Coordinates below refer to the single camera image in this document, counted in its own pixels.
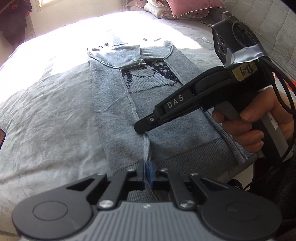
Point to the person right hand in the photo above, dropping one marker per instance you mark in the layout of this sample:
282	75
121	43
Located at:
242	130

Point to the folded white pink quilt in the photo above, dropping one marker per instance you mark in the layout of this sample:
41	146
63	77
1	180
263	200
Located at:
161	10

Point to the grey quilted headboard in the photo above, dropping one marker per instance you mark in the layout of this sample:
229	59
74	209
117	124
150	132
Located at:
273	22

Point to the dark clothes hanging on wall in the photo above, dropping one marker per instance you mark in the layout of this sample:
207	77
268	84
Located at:
13	21

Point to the smartphone with pink screen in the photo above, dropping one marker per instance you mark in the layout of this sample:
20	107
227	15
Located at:
2	137

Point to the grey knitted cat sweater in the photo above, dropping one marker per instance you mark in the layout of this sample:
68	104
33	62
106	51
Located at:
128	80

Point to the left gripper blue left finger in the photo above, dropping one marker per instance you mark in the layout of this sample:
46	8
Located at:
141	174

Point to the grey bed sheet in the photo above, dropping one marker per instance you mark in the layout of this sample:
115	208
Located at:
47	109

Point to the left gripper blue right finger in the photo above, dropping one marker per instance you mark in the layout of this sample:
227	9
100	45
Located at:
153	175

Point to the pink velvet pillow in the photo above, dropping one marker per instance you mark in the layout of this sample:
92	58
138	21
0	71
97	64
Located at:
182	7

